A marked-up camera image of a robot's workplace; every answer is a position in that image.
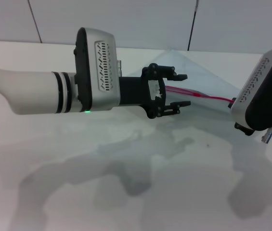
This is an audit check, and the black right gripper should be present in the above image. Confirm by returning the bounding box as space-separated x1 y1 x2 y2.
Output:
228 97 256 136

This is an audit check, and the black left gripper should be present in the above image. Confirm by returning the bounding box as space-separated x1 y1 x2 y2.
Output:
119 63 192 119

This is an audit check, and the clear document bag red zipper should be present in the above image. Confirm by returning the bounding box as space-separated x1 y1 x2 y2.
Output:
123 49 245 114

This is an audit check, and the silver black right wrist camera box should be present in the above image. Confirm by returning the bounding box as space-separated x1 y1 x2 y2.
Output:
230 44 272 132

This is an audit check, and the clear ethernet plug with wires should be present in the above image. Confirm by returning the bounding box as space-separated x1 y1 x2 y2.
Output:
261 127 272 144

